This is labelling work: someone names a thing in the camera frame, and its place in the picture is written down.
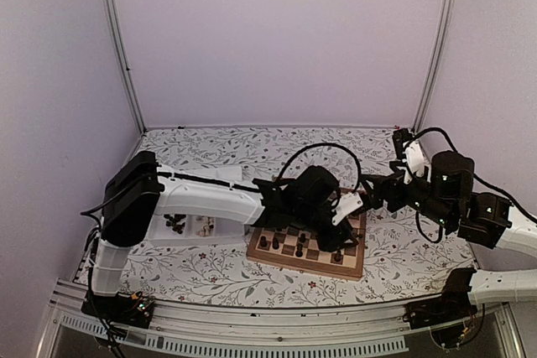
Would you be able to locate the front aluminium rail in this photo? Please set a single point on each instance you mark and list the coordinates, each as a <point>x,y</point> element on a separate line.
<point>364,328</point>

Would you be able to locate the pile of dark chess pieces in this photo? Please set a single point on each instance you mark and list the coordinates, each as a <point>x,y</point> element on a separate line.
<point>175,222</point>

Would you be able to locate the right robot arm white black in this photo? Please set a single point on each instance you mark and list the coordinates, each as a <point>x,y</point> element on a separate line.
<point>444,194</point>

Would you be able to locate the white plastic compartment tray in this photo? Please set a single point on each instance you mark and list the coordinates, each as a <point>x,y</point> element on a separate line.
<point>193,228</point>

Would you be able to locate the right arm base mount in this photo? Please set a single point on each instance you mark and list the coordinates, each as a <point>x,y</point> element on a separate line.
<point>440,309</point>

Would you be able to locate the left aluminium frame post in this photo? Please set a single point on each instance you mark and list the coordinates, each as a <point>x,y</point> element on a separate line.
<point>123,64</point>

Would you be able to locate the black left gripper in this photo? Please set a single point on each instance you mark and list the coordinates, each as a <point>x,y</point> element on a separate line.
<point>334,242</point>

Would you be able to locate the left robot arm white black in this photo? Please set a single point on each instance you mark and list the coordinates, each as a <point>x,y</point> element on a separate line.
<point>143,188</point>

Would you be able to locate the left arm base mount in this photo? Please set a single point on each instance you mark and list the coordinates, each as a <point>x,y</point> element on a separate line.
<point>135,309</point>

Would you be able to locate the right aluminium frame post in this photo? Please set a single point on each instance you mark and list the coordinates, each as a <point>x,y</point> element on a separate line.
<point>434,64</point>

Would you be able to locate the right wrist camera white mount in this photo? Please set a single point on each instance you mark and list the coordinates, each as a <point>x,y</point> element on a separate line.
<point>410,154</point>

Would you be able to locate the floral patterned table cloth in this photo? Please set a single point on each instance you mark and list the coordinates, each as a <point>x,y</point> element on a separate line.
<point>399,259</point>

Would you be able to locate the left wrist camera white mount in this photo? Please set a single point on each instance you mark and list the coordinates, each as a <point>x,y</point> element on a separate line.
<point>348,203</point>

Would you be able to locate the wooden chess board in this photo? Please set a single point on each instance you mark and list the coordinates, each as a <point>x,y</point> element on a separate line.
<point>313,261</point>

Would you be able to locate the pile of light chess pieces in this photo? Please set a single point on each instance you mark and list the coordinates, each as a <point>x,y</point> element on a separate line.
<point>204,226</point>

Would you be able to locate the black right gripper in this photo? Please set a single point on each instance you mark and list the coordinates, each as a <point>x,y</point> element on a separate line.
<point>382,182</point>

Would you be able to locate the aluminium frame post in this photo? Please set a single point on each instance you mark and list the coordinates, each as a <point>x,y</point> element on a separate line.
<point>434,64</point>
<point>123,64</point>

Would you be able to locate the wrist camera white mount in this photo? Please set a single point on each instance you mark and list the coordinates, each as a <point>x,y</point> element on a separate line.
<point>348,203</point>
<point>410,154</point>

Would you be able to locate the dark knight chess piece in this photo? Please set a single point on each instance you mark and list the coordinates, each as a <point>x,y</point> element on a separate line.
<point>336,258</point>

